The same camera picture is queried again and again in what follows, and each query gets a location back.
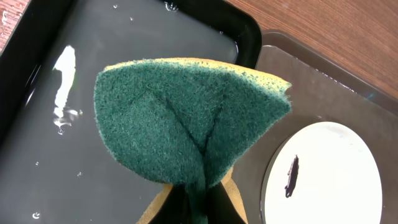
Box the black water tray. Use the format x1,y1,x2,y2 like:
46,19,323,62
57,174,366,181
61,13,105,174
1,0,261,223

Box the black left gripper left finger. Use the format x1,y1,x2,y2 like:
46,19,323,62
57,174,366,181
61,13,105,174
149,185,190,224

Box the dark grey serving tray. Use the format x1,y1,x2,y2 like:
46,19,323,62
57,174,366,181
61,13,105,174
231,29,398,224

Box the green yellow sponge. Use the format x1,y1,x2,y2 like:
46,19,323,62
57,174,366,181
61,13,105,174
94,58,291,223

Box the white plate top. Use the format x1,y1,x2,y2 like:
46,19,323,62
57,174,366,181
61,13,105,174
261,121,382,224

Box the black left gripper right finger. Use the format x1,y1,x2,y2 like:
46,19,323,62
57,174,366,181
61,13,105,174
206,182,245,224

